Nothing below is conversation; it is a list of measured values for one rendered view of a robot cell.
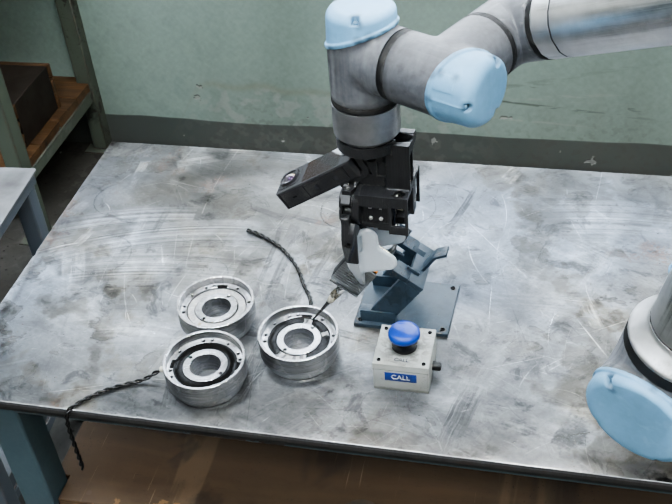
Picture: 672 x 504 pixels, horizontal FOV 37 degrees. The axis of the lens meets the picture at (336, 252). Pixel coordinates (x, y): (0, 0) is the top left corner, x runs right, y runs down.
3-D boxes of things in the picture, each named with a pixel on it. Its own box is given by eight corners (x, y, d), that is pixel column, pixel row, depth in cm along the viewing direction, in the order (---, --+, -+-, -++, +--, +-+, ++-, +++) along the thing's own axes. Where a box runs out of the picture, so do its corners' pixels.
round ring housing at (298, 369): (331, 388, 127) (328, 365, 124) (251, 379, 129) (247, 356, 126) (348, 330, 135) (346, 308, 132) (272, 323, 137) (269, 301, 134)
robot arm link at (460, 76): (531, 27, 98) (439, 2, 104) (466, 76, 92) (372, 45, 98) (527, 97, 103) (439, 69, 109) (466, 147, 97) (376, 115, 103)
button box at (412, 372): (373, 388, 126) (371, 361, 123) (383, 349, 131) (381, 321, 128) (437, 395, 124) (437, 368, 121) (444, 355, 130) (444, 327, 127)
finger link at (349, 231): (355, 271, 118) (352, 207, 113) (342, 269, 118) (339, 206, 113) (365, 249, 122) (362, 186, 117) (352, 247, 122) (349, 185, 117)
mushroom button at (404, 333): (386, 366, 125) (385, 338, 122) (392, 344, 128) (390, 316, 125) (418, 370, 125) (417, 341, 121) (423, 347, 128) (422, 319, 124)
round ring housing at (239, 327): (190, 296, 142) (185, 274, 140) (263, 297, 141) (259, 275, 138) (173, 349, 134) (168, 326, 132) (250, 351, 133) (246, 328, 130)
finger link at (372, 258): (395, 301, 121) (394, 237, 115) (347, 295, 122) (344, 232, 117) (400, 286, 123) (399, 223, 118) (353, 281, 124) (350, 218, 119)
